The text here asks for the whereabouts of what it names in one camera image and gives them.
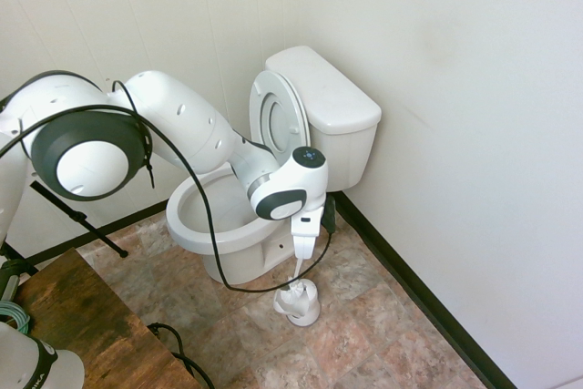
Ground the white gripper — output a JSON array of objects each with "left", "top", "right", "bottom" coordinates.
[{"left": 290, "top": 207, "right": 325, "bottom": 260}]

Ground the white toilet brush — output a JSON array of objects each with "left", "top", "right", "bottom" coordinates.
[{"left": 281, "top": 255, "right": 307, "bottom": 306}]

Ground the white toilet bowl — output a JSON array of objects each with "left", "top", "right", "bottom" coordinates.
[{"left": 165, "top": 165, "right": 302, "bottom": 288}]

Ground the white toilet brush holder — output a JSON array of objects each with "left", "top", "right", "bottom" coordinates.
[{"left": 271, "top": 280, "right": 322, "bottom": 327}]

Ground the white toilet tank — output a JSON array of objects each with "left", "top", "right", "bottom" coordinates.
[{"left": 308, "top": 118, "right": 382, "bottom": 193}]

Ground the white toilet seat cover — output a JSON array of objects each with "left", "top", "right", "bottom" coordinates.
[{"left": 261, "top": 70, "right": 313, "bottom": 158}]

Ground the white toilet tank lid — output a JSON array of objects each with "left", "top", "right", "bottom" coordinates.
[{"left": 264, "top": 46, "right": 383, "bottom": 136}]

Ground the brown wooden table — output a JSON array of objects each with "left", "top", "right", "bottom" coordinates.
[{"left": 13, "top": 247, "right": 201, "bottom": 389}]

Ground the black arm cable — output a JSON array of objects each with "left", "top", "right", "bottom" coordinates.
[{"left": 0, "top": 80, "right": 336, "bottom": 292}]

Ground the white toilet seat ring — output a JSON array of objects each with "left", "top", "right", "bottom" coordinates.
[{"left": 248, "top": 68, "right": 312, "bottom": 163}]

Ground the black wall baseboard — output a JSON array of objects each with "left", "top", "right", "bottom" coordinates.
[
  {"left": 8, "top": 200, "right": 170, "bottom": 271},
  {"left": 334, "top": 191, "right": 520, "bottom": 389}
]

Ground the black floor cable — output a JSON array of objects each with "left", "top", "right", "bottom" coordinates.
[{"left": 148, "top": 322, "right": 216, "bottom": 389}]

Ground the black camera tripod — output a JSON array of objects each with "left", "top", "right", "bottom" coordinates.
[{"left": 0, "top": 180, "right": 129, "bottom": 303}]

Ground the teal coiled cable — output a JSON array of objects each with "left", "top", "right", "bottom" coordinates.
[{"left": 0, "top": 301, "right": 32, "bottom": 333}]

